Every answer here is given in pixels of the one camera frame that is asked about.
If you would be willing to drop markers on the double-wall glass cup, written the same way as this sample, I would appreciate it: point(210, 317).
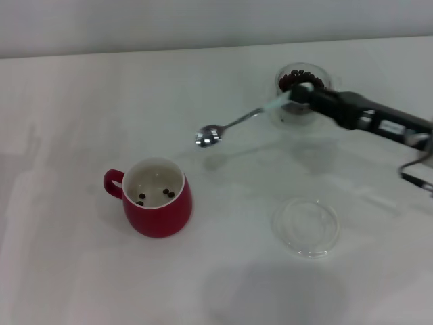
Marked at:
point(280, 72)

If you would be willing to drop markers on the clear glass saucer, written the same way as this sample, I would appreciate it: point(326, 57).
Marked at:
point(314, 248)

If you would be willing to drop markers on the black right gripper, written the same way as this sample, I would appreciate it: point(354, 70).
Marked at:
point(379, 115)

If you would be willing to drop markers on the pile of coffee beans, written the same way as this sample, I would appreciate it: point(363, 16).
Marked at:
point(297, 76)

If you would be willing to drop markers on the red ceramic mug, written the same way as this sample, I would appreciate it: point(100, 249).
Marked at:
point(159, 220)

